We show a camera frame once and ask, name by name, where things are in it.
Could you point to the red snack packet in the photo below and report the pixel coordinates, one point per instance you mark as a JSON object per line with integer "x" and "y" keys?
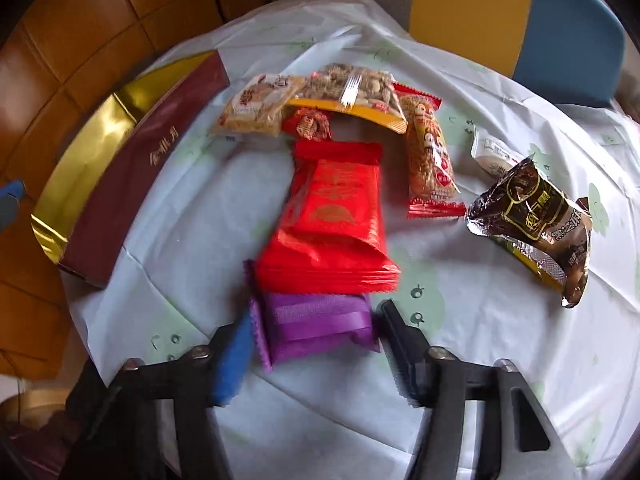
{"x": 320, "y": 267}
{"x": 337, "y": 190}

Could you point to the clear peanut bag yellow band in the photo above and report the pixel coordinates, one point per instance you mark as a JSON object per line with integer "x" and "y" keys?
{"x": 345, "y": 87}

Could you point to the small red candy packet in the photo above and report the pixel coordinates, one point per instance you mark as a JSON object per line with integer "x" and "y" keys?
{"x": 311, "y": 125}

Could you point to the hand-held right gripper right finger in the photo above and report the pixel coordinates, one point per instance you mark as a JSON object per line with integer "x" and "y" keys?
{"x": 401, "y": 347}

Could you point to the grey yellow blue chair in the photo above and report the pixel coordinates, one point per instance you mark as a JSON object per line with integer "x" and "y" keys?
{"x": 470, "y": 10}

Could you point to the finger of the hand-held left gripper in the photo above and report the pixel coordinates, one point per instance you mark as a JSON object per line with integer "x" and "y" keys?
{"x": 10, "y": 205}

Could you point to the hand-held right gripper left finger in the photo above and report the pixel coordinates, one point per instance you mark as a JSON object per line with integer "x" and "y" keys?
{"x": 232, "y": 360}

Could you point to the shiny brown snack packet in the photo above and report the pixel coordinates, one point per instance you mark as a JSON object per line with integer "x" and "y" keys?
{"x": 535, "y": 210}

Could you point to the white snack packet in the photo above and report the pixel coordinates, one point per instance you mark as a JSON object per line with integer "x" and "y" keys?
{"x": 492, "y": 155}

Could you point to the purple snack packet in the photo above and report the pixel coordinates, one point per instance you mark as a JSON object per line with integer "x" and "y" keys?
{"x": 315, "y": 322}

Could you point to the tan snack packet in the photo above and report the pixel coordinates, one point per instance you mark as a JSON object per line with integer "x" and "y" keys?
{"x": 252, "y": 105}

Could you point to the long red-edged snack packet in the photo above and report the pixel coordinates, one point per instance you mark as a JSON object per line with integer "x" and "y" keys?
{"x": 430, "y": 160}

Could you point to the maroon and gold gift box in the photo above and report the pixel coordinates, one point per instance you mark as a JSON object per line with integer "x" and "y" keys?
{"x": 130, "y": 175}

